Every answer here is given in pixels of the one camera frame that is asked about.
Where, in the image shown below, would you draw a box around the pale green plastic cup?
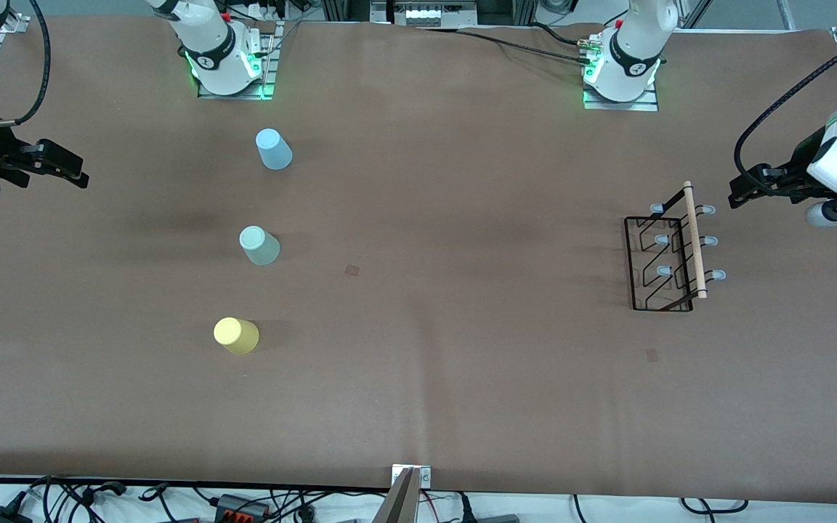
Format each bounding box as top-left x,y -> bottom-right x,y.
239,226 -> 281,266

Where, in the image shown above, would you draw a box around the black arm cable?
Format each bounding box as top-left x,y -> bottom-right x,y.
734,25 -> 837,181
0,0 -> 52,128

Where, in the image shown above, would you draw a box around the thin black table cable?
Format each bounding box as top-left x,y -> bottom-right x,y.
418,28 -> 594,68

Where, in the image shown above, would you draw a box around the black orange connector box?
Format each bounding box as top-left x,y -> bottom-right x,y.
214,494 -> 272,523

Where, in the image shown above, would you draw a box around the yellow plastic cup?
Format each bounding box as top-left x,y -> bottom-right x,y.
214,317 -> 260,356

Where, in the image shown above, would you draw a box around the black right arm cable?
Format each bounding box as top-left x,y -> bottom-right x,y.
0,0 -> 52,128

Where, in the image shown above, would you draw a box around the thick black table cable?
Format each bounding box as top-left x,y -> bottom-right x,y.
455,25 -> 597,53

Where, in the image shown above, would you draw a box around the light blue plastic cup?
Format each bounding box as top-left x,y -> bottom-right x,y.
255,129 -> 294,171

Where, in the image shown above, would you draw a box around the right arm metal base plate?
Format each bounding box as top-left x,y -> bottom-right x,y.
197,20 -> 285,100

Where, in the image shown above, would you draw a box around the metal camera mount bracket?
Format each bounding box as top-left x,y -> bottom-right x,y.
371,465 -> 434,523

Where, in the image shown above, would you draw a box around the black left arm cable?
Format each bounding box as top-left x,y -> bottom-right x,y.
734,25 -> 837,181

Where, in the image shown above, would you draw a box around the large table cover mat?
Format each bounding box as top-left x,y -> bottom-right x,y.
0,16 -> 837,506

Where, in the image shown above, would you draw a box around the white power strip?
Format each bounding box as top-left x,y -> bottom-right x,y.
388,0 -> 479,30

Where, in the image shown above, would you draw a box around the black wire cup holder rack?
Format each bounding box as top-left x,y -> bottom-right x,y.
623,181 -> 727,313

